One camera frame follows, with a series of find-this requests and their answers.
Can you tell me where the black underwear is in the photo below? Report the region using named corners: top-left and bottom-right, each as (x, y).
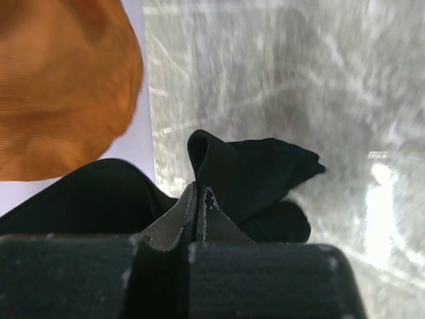
top-left (1, 130), bottom-right (325, 243)

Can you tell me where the orange hanging underwear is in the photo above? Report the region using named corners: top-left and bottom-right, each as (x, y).
top-left (1, 1), bottom-right (143, 181)

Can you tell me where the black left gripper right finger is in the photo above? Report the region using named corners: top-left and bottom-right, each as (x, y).
top-left (188, 187), bottom-right (367, 318)

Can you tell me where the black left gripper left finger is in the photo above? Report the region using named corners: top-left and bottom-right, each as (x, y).
top-left (1, 184), bottom-right (196, 318)

